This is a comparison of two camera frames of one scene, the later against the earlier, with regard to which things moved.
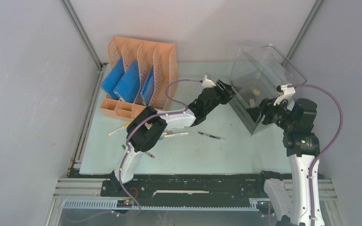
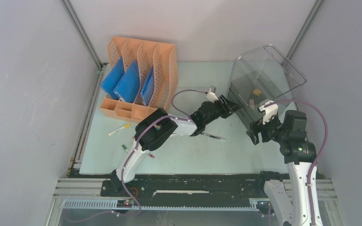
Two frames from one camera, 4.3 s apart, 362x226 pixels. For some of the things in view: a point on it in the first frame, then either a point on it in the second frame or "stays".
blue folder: (147, 92) stays
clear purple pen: (210, 135) stays
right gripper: (267, 106) → (258, 126)
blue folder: (128, 88) stays
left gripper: (227, 93) → (226, 111)
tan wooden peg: (252, 103) stays
